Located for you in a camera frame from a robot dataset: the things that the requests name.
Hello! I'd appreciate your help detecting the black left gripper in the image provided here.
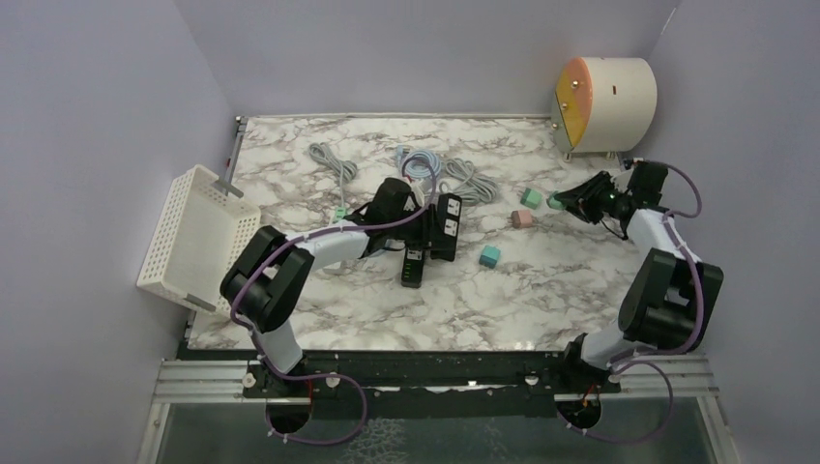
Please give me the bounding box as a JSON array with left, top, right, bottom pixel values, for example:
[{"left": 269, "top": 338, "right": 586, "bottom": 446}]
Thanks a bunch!
[{"left": 386, "top": 204, "right": 454, "bottom": 252}]

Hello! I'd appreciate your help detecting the black power strip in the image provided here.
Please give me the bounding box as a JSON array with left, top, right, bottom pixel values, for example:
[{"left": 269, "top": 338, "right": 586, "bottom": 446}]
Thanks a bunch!
[
  {"left": 400, "top": 248, "right": 425, "bottom": 288},
  {"left": 429, "top": 193, "right": 462, "bottom": 262}
]

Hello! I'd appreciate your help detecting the small grey bundled cable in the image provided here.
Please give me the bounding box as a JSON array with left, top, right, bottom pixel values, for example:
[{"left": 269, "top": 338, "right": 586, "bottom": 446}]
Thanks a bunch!
[{"left": 307, "top": 141, "right": 360, "bottom": 213}]

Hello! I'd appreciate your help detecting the teal cube plug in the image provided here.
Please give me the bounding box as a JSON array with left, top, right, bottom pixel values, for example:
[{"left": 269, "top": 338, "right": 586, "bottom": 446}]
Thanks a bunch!
[{"left": 479, "top": 246, "right": 501, "bottom": 269}]

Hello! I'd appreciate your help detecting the white perforated plastic basket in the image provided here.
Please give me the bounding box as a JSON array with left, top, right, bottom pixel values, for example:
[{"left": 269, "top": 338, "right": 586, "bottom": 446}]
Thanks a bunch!
[{"left": 136, "top": 164, "right": 261, "bottom": 317}]

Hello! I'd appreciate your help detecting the white cylindrical drum device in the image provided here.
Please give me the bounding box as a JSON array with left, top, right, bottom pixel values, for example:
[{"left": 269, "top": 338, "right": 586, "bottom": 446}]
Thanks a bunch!
[{"left": 551, "top": 56, "right": 658, "bottom": 161}]

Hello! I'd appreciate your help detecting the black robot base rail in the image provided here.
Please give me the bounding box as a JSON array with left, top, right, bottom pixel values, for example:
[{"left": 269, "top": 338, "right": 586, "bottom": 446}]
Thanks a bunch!
[{"left": 242, "top": 350, "right": 621, "bottom": 420}]

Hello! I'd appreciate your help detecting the pink cube plug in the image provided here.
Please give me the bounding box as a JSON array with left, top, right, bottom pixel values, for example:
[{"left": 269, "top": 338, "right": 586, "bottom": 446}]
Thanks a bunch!
[{"left": 511, "top": 210, "right": 534, "bottom": 229}]

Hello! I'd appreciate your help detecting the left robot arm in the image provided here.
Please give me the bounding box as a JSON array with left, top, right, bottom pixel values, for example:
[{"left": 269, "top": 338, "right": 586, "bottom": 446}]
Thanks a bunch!
[{"left": 220, "top": 178, "right": 460, "bottom": 397}]

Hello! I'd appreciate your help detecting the green cube plug pair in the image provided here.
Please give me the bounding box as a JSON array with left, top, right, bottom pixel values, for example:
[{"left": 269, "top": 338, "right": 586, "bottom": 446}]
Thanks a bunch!
[{"left": 546, "top": 194, "right": 566, "bottom": 211}]

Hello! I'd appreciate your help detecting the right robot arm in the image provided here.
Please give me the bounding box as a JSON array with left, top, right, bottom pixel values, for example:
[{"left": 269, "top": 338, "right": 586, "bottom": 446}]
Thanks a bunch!
[{"left": 547, "top": 159, "right": 724, "bottom": 393}]

